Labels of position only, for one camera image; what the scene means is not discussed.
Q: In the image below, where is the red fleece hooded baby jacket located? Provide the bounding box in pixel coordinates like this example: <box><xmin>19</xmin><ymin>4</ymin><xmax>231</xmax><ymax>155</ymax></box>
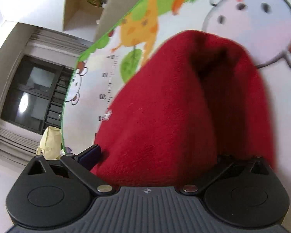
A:
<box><xmin>91</xmin><ymin>30</ymin><xmax>275</xmax><ymax>187</ymax></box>

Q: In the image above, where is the yellow fabric storage bag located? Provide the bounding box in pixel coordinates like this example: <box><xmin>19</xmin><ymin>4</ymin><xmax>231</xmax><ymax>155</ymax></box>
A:
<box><xmin>36</xmin><ymin>126</ymin><xmax>62</xmax><ymax>160</ymax></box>

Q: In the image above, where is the grey window curtain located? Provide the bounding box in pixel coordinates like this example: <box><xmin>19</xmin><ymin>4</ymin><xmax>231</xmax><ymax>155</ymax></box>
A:
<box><xmin>27</xmin><ymin>27</ymin><xmax>92</xmax><ymax>57</ymax></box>

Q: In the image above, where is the cartoon animal play mat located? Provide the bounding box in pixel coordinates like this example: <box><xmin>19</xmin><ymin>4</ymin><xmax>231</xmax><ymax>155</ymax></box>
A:
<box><xmin>60</xmin><ymin>0</ymin><xmax>291</xmax><ymax>190</ymax></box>

